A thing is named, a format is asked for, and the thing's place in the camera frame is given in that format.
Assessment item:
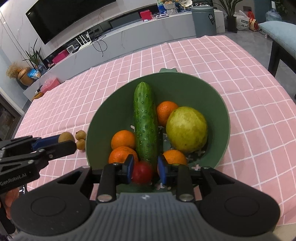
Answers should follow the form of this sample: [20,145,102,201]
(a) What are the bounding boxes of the green cucumber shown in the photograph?
[133,82,159,167]

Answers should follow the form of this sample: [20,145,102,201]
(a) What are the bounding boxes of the black wall television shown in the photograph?
[26,0,114,44]

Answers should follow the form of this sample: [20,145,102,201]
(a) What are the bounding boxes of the blue cushioned bench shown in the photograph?
[259,21,295,77]

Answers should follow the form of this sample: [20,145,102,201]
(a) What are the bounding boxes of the pink checkered tablecloth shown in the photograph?
[14,34,296,227]

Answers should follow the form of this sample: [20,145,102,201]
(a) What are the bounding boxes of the pink plastic container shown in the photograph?
[40,77,60,94]

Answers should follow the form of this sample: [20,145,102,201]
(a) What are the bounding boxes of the golden brown vase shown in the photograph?
[18,67,34,86]

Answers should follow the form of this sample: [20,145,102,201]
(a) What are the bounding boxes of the yellow-green pear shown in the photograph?
[166,106,208,154]

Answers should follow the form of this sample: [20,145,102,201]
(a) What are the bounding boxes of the white wifi router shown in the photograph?
[75,32,92,50]

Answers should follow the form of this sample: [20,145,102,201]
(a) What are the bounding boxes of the white shopping bag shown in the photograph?
[234,10,249,31]

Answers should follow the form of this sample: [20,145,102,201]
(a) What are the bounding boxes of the water jug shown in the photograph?
[265,1,282,21]

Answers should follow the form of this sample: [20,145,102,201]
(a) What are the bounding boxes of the potted plant by bin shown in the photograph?
[216,0,242,33]

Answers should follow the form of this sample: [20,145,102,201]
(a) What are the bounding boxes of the green colander bowl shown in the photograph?
[85,68,231,194]

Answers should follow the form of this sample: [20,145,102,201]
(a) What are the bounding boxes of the pink box on console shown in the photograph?
[52,50,69,64]

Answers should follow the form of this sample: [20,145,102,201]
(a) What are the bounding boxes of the grey trash bin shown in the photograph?
[191,6,217,38]

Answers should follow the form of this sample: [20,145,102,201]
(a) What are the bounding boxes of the red box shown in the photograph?
[140,9,153,21]

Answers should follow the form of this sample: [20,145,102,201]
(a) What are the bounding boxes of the black hanging cable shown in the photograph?
[91,34,108,57]

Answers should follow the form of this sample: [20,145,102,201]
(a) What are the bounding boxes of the left potted plant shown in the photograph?
[25,40,47,75]

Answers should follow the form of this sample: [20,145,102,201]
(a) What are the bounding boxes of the red cherry tomato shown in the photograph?
[132,161,154,185]

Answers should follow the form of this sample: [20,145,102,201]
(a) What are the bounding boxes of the white marble TV console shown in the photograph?
[23,10,225,100]

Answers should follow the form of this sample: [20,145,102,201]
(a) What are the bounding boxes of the orange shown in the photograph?
[111,130,136,150]
[157,101,179,127]
[163,150,188,166]
[108,147,138,164]

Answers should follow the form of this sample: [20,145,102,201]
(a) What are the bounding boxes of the brown longan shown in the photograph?
[58,132,75,143]
[76,139,85,151]
[75,130,86,141]

